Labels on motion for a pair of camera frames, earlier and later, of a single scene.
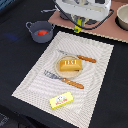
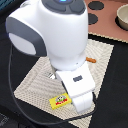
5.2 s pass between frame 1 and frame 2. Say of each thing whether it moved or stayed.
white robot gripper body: moved
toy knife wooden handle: stayed
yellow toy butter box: stayed
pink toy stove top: stayed
